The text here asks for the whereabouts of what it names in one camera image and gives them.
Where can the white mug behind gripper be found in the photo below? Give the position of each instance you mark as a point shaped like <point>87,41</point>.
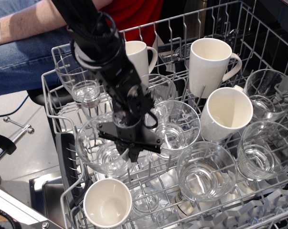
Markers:
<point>137,52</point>

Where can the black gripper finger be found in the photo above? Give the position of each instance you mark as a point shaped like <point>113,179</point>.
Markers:
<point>121,147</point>
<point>133,152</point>

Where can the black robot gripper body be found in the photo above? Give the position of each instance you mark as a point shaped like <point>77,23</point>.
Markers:
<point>133,135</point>

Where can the blue jeans leg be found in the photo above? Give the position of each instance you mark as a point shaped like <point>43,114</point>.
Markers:
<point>23,62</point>

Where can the small clear glass front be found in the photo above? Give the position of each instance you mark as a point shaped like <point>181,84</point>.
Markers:
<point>145,201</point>

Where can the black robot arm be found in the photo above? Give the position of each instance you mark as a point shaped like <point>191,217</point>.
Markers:
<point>99,48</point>

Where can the tilted white mug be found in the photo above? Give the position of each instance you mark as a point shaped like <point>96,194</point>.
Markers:
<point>226,111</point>

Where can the grey wire dishwasher rack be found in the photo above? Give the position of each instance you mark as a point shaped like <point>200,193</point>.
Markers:
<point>251,204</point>

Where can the white cup front left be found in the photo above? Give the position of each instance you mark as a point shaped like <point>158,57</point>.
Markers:
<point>107,203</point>

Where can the person forearm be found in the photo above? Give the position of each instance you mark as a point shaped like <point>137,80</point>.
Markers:
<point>36,19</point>

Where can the tall white mug with handle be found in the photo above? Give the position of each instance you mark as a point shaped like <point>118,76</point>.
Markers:
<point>211,62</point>

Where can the clear glass cup second row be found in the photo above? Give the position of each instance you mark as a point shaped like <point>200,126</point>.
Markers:
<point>97,104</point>

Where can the clear glass cup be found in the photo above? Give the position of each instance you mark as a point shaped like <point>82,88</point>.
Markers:
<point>206,172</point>
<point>268,91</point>
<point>75,79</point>
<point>162,88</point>
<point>178,126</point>
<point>262,152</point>
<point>101,154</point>

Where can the red shirt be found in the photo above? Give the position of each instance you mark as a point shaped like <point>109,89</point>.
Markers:
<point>132,17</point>

